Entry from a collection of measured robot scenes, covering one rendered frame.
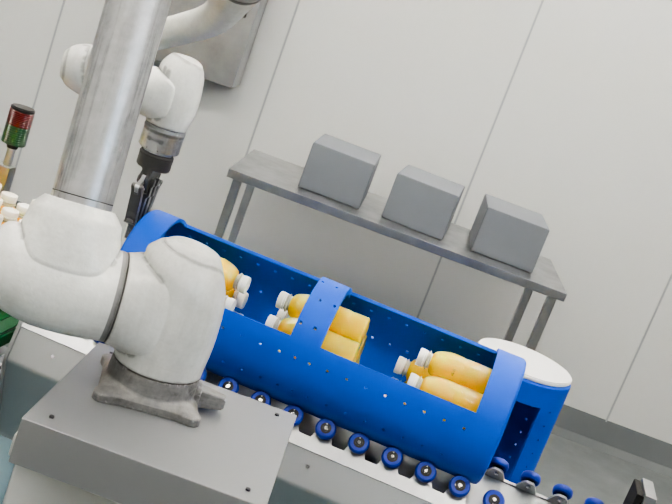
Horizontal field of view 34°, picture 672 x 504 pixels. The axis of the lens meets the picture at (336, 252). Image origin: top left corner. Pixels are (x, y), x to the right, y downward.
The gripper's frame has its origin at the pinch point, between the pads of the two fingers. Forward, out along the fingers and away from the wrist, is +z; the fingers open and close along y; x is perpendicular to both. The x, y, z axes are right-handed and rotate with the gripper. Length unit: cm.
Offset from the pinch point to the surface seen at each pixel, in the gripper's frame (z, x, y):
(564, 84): -57, 79, -347
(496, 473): 21, 93, -10
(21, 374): 34.5, -10.0, 11.5
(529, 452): 33, 104, -67
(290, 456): 27, 51, 11
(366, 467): 23, 67, 9
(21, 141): -2, -47, -36
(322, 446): 23, 57, 9
